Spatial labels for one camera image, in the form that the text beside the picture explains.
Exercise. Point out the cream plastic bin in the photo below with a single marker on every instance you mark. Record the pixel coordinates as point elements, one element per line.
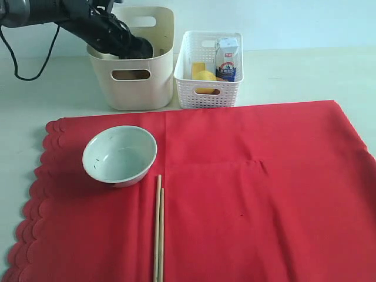
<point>156,24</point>

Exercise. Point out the yellow lemon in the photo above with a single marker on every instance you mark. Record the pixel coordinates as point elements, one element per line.
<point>206,76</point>

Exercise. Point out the brown wooden plate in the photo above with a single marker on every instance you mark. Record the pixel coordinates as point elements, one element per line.
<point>139,74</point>

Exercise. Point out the wooden chopstick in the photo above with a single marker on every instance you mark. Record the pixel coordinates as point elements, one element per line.
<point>157,229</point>
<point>161,237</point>

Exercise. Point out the white lattice plastic basket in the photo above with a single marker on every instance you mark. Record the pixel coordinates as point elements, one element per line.
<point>200,47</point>

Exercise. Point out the red scalloped tablecloth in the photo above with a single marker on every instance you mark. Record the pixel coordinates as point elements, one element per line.
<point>281,192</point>

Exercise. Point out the white ceramic bowl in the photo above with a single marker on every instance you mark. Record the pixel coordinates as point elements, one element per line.
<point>120,156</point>

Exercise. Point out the small milk carton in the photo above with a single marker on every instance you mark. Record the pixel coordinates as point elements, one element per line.
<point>226,58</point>

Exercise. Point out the fried chicken nugget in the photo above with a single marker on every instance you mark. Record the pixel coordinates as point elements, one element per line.
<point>221,78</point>

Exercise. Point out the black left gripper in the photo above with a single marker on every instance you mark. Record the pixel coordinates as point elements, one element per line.
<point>94,23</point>

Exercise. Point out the yellow cheese wedge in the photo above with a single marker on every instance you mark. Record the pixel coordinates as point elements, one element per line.
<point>196,68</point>

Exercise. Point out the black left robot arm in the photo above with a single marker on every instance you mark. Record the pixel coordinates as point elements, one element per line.
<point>15,14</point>

